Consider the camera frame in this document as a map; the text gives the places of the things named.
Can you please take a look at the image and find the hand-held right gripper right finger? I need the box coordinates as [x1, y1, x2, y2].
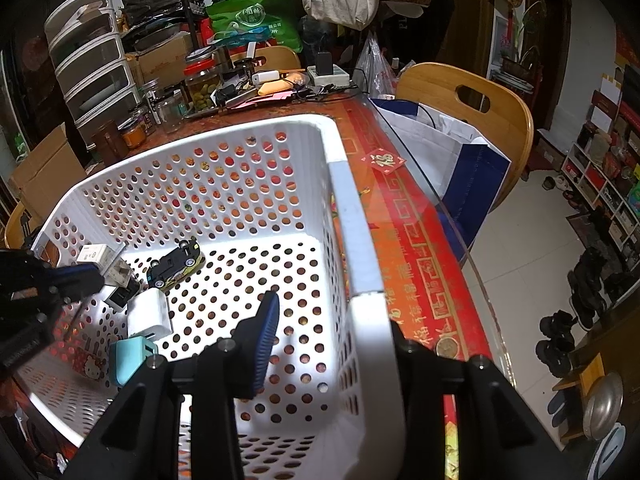
[390, 320, 568, 480]

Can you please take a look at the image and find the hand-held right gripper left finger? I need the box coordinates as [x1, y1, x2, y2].
[60, 290, 282, 480]

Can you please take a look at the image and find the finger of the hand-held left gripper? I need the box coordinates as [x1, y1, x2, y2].
[49, 262, 106, 304]

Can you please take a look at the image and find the small white plug adapter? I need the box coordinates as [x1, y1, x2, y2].
[76, 242, 126, 273]

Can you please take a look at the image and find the black and white adapter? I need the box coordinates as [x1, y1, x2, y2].
[102, 280, 141, 311]

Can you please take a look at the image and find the large white charger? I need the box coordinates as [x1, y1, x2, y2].
[126, 289, 173, 342]

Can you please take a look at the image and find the teal charger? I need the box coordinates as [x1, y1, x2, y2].
[107, 337, 158, 388]

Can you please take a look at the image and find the black toy car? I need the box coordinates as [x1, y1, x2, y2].
[146, 237, 205, 292]

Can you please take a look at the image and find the white perforated plastic basket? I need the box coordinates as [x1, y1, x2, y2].
[22, 114, 407, 480]

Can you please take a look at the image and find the open cardboard box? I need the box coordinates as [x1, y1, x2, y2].
[10, 122, 88, 211]

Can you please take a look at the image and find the black shoe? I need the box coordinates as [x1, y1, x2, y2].
[567, 250, 608, 331]
[539, 310, 578, 343]
[535, 340, 573, 378]

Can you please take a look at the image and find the red printed tablecloth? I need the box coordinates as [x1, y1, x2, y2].
[0, 85, 493, 480]

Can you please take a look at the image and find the brown jar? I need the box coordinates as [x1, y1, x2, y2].
[91, 120, 130, 166]

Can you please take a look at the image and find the small orange jar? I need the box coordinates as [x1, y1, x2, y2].
[120, 122, 148, 150]

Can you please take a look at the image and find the metal lid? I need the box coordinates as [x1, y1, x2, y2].
[582, 372, 625, 441]

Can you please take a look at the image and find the empty glass jar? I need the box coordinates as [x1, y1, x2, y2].
[152, 89, 188, 133]

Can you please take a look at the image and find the clear jar with black label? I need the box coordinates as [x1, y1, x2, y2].
[140, 79, 163, 123]

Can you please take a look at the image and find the white and blue paper bag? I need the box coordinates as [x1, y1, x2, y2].
[370, 97, 512, 261]

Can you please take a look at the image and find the red diamond sticker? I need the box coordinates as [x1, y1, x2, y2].
[361, 149, 407, 175]

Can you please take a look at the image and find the plastic drawer unit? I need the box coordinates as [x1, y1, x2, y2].
[44, 0, 136, 133]

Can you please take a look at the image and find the glass jar of pickles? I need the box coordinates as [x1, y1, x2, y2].
[184, 57, 222, 113]

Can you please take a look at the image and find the brown cardboard box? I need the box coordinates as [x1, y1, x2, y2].
[125, 35, 193, 86]

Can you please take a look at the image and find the wooden chair back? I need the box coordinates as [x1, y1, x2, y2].
[395, 61, 535, 181]

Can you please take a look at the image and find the white power strip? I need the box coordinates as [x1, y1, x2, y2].
[306, 65, 351, 87]

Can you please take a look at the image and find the shelf of boxes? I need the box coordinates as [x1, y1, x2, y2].
[557, 65, 640, 261]

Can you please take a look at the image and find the clear plastic bag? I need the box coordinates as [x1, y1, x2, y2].
[356, 32, 401, 98]

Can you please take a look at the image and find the green shopping bag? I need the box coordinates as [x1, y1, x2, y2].
[206, 0, 303, 53]

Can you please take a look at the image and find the potted plant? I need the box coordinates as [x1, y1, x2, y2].
[500, 0, 546, 91]

